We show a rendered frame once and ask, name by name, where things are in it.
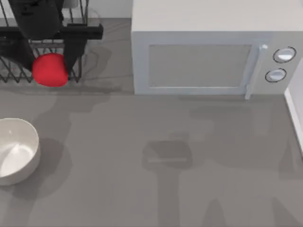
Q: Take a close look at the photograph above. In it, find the small white microwave knob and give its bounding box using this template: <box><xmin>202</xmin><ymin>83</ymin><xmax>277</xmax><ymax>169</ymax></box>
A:
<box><xmin>264</xmin><ymin>68</ymin><xmax>287</xmax><ymax>83</ymax></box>

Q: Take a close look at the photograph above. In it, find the red apple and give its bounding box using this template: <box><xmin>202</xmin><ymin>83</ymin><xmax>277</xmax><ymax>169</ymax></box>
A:
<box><xmin>31</xmin><ymin>52</ymin><xmax>70</xmax><ymax>88</ymax></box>

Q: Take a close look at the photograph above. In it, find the large white microwave knob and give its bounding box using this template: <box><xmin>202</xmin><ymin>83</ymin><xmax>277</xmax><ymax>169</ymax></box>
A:
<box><xmin>272</xmin><ymin>46</ymin><xmax>297</xmax><ymax>64</ymax></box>

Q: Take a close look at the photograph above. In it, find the black wire dish rack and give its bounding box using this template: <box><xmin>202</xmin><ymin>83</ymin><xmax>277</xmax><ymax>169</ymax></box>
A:
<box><xmin>0</xmin><ymin>0</ymin><xmax>103</xmax><ymax>84</ymax></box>

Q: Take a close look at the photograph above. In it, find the microwave door handle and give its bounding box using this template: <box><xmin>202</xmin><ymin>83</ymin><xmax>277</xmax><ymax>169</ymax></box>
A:
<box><xmin>244</xmin><ymin>44</ymin><xmax>268</xmax><ymax>100</ymax></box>

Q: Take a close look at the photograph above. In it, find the white bowl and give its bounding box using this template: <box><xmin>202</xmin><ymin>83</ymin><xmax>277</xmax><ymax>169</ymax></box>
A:
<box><xmin>0</xmin><ymin>118</ymin><xmax>41</xmax><ymax>186</ymax></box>

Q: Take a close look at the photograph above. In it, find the pale grey microwave oven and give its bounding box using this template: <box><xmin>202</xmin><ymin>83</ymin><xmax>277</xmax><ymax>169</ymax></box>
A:
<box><xmin>130</xmin><ymin>0</ymin><xmax>303</xmax><ymax>100</ymax></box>

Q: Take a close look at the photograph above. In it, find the microwave oven door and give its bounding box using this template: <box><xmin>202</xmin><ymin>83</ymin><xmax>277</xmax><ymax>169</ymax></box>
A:
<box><xmin>132</xmin><ymin>32</ymin><xmax>261</xmax><ymax>96</ymax></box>

